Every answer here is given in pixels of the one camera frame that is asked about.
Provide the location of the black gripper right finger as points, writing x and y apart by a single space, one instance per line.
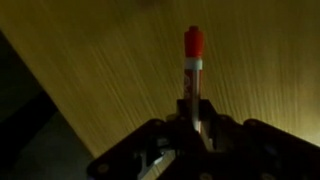
260 150

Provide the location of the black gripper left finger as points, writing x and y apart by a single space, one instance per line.
156 143

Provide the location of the red marker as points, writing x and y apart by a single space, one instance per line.
193 45

